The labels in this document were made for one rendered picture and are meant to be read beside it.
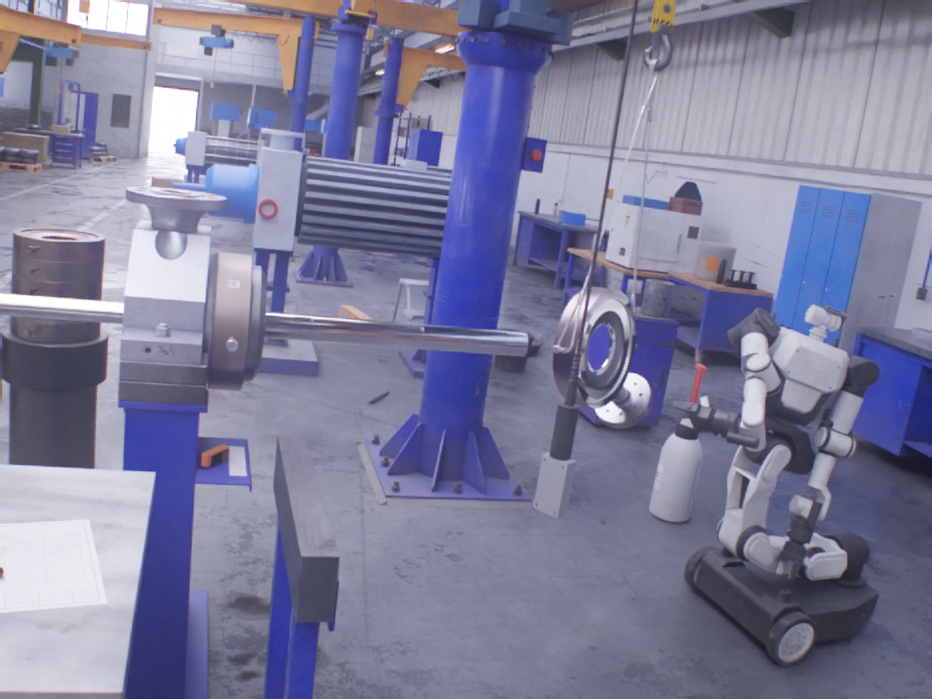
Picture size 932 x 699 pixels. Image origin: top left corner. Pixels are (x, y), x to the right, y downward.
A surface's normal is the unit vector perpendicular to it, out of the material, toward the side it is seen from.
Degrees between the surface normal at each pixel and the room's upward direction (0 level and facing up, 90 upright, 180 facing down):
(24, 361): 90
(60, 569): 0
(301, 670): 90
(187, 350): 90
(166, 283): 45
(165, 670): 90
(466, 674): 0
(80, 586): 0
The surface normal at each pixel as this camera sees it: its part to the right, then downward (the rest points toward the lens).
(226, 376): 0.13, 0.77
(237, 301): 0.29, -0.26
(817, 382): -0.03, 0.12
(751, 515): 0.33, 0.25
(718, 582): -0.93, -0.06
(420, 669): 0.14, -0.97
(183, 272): 0.29, -0.51
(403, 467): 0.58, 0.25
